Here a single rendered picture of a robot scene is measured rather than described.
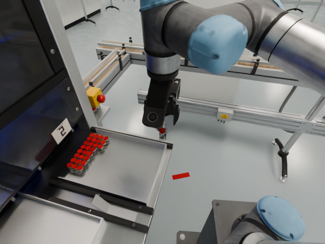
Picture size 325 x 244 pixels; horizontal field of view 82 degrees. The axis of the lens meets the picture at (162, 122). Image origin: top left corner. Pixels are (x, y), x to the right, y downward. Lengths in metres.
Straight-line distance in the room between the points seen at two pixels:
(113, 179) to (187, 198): 1.02
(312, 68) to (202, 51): 0.16
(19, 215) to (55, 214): 0.12
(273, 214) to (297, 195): 1.42
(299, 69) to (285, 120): 1.41
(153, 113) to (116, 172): 0.42
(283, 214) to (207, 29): 0.51
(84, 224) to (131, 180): 0.20
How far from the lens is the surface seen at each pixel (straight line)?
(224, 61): 0.28
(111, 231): 0.70
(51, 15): 0.73
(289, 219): 0.63
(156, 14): 0.34
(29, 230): 0.79
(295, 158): 2.28
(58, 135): 0.79
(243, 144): 2.14
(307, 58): 0.35
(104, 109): 1.06
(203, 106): 1.63
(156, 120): 0.40
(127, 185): 0.74
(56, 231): 0.75
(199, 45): 0.28
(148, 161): 0.79
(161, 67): 0.39
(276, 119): 1.73
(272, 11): 0.38
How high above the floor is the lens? 1.53
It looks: 44 degrees down
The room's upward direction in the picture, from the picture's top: straight up
